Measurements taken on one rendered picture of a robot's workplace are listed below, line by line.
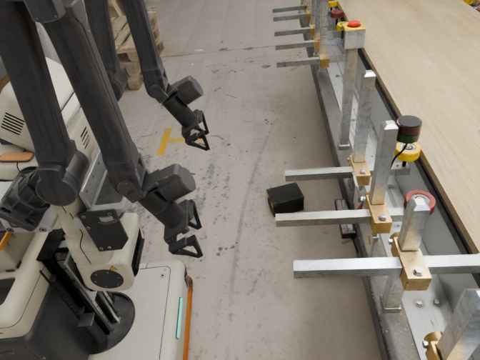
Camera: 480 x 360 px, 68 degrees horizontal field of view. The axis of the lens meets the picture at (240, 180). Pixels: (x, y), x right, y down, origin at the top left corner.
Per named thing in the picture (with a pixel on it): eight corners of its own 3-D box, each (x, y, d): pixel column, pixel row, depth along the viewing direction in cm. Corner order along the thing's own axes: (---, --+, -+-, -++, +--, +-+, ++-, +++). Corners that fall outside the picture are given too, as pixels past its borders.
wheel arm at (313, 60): (276, 69, 207) (276, 62, 205) (276, 66, 210) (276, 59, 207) (353, 62, 203) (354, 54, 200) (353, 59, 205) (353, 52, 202)
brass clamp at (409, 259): (401, 291, 80) (405, 278, 77) (385, 243, 91) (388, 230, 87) (430, 291, 80) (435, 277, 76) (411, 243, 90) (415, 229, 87)
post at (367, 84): (351, 191, 138) (364, 74, 107) (348, 185, 141) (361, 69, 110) (360, 191, 138) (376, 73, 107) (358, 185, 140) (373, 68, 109)
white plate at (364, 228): (367, 261, 113) (371, 241, 106) (351, 203, 132) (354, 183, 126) (369, 261, 113) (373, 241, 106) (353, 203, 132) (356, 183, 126)
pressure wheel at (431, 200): (403, 235, 107) (411, 208, 99) (396, 216, 113) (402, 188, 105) (431, 234, 106) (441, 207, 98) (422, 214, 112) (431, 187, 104)
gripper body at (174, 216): (191, 203, 89) (172, 183, 85) (191, 232, 81) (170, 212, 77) (170, 215, 90) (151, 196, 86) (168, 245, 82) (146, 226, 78)
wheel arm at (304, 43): (275, 51, 226) (275, 45, 223) (275, 49, 228) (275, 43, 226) (346, 44, 221) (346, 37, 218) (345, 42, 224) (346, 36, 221)
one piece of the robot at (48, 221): (6, 233, 81) (-15, 197, 74) (16, 217, 85) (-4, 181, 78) (52, 232, 82) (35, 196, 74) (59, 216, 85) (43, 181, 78)
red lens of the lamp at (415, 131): (398, 136, 90) (401, 128, 88) (392, 123, 94) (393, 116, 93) (424, 134, 89) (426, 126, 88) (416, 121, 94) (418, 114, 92)
